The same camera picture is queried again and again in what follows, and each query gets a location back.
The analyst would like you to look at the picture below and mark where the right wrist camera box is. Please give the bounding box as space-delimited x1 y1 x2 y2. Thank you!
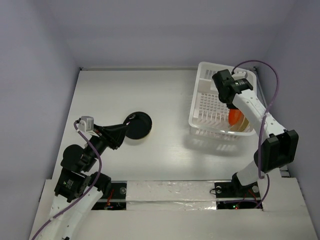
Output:
232 71 248 79

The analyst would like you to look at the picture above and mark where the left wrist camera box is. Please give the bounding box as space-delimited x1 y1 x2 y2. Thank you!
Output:
77 116 94 133

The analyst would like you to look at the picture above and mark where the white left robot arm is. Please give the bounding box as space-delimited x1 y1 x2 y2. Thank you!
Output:
32 119 129 240

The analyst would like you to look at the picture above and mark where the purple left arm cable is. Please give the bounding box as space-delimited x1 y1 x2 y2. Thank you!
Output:
32 119 103 240

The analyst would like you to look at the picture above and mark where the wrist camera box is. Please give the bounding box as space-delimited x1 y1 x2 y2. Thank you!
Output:
77 116 94 133
232 71 248 79

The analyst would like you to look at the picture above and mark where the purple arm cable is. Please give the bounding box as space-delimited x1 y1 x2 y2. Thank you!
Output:
32 119 103 240
231 59 280 210

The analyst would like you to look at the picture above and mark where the tan flower plate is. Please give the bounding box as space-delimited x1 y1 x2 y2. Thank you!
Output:
234 114 249 132

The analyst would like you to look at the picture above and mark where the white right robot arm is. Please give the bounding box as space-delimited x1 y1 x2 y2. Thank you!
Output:
212 69 299 196

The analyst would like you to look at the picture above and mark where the aluminium side rail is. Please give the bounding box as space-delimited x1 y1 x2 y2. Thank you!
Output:
252 66 268 108

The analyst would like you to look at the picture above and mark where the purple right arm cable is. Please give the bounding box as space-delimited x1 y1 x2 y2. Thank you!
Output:
231 59 280 210

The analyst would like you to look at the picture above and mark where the white plastic dish rack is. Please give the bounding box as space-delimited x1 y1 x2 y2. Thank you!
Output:
188 61 256 140

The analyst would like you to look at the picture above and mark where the orange plate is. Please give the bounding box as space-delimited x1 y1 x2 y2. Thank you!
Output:
228 109 243 126

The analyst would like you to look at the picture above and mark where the silver foil base strip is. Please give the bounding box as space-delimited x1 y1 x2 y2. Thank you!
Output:
125 180 217 211

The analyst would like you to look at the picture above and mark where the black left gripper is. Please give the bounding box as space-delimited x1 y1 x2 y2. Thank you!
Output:
83 122 130 170

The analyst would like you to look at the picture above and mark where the black plate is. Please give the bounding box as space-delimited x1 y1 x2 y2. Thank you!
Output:
123 111 153 140

